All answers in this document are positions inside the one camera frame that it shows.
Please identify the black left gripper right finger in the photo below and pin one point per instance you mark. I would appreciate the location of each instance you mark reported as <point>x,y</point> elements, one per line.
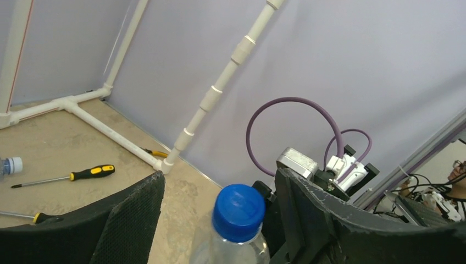
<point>320,228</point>

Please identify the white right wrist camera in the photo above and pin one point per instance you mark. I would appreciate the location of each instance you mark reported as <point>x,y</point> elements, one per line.
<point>299,163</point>

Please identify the long yellow black screwdriver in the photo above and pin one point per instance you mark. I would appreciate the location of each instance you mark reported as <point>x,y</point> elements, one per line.
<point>100,171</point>

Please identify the short yellow black screwdriver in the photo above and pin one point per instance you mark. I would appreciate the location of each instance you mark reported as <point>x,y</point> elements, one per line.
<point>36,218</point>

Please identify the Pepsi bottle blue cap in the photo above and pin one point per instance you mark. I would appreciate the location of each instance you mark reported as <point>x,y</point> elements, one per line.
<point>231,231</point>

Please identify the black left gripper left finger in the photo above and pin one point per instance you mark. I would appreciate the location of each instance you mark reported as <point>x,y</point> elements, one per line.
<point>119,228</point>

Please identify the yellow handled pliers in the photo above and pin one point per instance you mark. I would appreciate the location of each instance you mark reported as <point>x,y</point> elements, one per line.
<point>156,153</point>

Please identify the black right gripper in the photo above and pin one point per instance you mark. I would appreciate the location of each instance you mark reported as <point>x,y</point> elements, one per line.
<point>343,177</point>

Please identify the clear bottle purple label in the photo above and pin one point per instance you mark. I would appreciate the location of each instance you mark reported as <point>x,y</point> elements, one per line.
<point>11,166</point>

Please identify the cluttered background shelf items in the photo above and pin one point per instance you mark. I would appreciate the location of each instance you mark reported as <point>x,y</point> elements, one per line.
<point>428,203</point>

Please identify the white PVC pipe frame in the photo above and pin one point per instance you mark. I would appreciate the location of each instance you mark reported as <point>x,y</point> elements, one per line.
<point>212,96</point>

